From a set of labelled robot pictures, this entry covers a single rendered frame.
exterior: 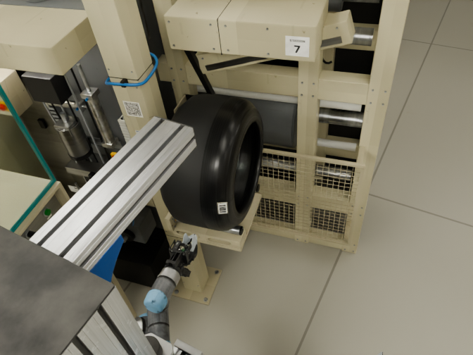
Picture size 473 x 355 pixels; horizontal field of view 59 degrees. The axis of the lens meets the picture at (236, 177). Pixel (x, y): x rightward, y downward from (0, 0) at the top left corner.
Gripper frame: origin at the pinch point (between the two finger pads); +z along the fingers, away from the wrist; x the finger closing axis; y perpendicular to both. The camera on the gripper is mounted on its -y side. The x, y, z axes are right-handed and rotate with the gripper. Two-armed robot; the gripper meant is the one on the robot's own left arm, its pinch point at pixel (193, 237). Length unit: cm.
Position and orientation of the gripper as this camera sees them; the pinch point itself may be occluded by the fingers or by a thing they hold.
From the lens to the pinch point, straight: 172.7
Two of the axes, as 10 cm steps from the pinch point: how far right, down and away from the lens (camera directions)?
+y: -0.5, -7.8, -6.3
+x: -9.5, -1.7, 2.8
